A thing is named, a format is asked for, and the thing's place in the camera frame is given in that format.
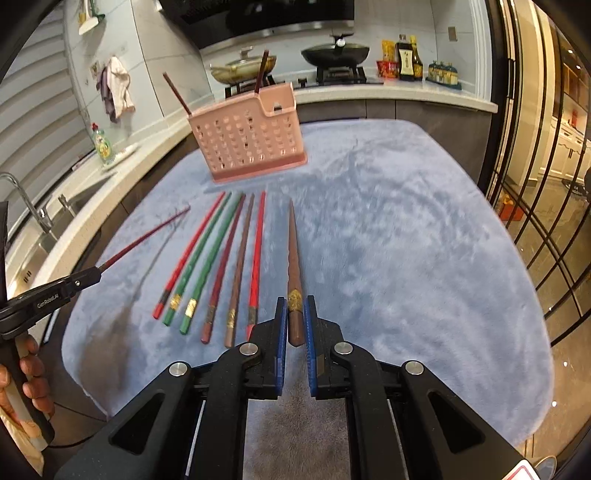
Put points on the green dish soap bottle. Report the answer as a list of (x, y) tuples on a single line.
[(104, 145)]

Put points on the person's left hand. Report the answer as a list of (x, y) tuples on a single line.
[(37, 378)]

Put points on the black range hood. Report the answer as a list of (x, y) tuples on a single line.
[(258, 18)]

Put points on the wall sticker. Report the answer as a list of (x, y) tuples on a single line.
[(95, 69)]

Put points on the blue-grey plush mat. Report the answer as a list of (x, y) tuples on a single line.
[(392, 277)]

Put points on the black grid glass door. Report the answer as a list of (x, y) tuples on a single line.
[(531, 184)]

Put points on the dark soy sauce bottle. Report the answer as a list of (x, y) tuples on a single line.
[(405, 60)]

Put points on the chrome faucet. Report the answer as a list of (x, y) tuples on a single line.
[(32, 203)]

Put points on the dark red chopstick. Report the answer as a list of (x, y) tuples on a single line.
[(224, 272), (147, 237)]

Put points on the gold wok with lid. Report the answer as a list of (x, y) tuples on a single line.
[(242, 68)]

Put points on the steel sink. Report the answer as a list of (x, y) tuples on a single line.
[(76, 212)]

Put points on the black gas stove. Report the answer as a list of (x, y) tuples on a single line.
[(341, 76)]

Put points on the white hanging cloth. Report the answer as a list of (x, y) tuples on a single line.
[(121, 85)]

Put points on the green chopstick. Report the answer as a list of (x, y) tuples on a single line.
[(198, 258), (214, 258)]

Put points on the wall outlet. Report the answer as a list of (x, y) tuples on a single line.
[(452, 33)]

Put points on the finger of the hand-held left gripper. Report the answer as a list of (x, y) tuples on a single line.
[(83, 279)]

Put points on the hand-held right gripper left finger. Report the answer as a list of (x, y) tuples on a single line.
[(280, 334)]

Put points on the dark sauce bottle yellow cap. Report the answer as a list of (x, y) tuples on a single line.
[(417, 62)]

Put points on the purple hanging cloth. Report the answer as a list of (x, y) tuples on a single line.
[(105, 92)]

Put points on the yellow snack packet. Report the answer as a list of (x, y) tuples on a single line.
[(388, 50)]

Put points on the white kitchen counter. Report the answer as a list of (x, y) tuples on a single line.
[(415, 97)]

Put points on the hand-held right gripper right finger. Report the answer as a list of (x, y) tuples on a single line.
[(313, 334)]

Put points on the chrome sink knob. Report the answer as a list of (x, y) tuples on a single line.
[(67, 205)]

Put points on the red box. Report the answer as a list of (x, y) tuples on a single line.
[(509, 207)]

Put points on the black wok with lid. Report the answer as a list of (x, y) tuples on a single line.
[(336, 51)]

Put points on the spice jar set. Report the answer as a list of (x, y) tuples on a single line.
[(443, 74)]

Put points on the hanging cleaning brush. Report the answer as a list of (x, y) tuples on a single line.
[(90, 18)]

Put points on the pink perforated utensil holder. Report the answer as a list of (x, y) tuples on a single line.
[(249, 138)]

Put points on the dark brown chopstick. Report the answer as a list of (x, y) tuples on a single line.
[(262, 71), (178, 94)]

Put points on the window blinds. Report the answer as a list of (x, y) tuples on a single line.
[(32, 115)]

